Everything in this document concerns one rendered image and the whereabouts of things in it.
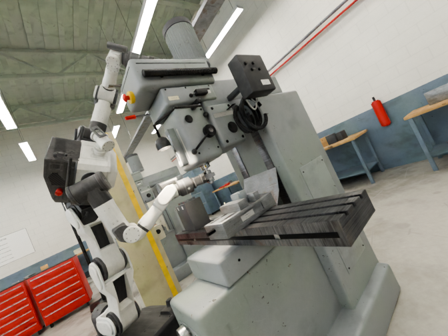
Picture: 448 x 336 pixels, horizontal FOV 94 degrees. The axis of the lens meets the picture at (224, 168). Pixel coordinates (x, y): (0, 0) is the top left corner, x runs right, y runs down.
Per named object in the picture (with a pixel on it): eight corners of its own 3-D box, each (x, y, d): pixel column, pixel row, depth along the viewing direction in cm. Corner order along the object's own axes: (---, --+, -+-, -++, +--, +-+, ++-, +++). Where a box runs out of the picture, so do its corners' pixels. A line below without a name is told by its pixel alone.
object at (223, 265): (230, 289, 88) (218, 263, 89) (194, 278, 116) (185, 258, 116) (293, 230, 119) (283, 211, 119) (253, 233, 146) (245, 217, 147)
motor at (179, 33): (190, 61, 123) (167, 13, 124) (177, 82, 138) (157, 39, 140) (216, 61, 135) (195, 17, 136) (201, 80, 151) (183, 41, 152)
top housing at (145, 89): (141, 87, 97) (127, 56, 97) (130, 115, 118) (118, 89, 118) (217, 81, 126) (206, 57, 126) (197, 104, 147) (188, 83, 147)
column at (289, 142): (371, 344, 118) (253, 95, 124) (301, 320, 155) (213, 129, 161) (392, 285, 149) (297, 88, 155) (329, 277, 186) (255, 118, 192)
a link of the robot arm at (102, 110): (118, 99, 141) (110, 129, 135) (95, 91, 134) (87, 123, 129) (120, 91, 131) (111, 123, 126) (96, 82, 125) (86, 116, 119)
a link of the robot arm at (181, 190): (188, 193, 109) (167, 202, 106) (187, 196, 119) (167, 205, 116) (179, 173, 111) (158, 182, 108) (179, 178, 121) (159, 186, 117)
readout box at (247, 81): (255, 90, 102) (237, 52, 103) (243, 100, 109) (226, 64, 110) (278, 87, 114) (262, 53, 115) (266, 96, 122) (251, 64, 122)
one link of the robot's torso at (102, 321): (101, 338, 129) (92, 318, 130) (129, 313, 146) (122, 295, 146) (117, 341, 118) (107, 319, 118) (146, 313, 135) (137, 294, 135)
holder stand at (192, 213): (195, 231, 133) (183, 202, 134) (185, 231, 152) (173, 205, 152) (211, 222, 139) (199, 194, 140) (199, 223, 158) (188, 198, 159)
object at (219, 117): (225, 147, 116) (206, 105, 117) (205, 161, 135) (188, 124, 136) (248, 139, 127) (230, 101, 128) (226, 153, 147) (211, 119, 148)
